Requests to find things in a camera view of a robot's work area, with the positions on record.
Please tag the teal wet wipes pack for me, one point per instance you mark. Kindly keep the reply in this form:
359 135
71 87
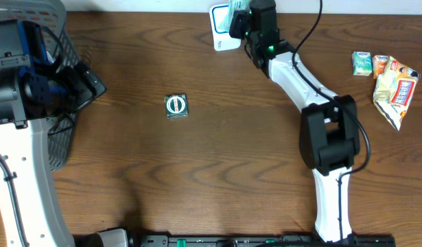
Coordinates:
233 5

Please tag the orange Kleenex tissue pack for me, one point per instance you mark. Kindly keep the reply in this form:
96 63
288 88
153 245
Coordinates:
379 63

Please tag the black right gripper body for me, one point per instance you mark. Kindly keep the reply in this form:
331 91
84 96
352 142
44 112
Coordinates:
238 28

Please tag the white barcode scanner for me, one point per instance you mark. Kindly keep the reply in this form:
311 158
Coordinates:
222 41

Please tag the green Kleenex tissue pack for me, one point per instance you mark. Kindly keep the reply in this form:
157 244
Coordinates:
361 63

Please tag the yellow snack bag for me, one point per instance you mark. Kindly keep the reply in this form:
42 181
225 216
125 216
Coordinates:
394 91

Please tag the grey plastic mesh basket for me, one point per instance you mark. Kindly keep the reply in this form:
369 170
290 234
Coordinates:
53 14

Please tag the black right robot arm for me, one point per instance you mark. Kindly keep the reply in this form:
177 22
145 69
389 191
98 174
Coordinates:
329 136

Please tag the black mounting rail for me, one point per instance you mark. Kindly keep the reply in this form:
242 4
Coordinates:
126 237

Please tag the dark green snack pack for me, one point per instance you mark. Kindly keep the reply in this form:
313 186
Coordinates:
176 106

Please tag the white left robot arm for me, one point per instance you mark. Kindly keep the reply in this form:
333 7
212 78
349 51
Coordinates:
35 94

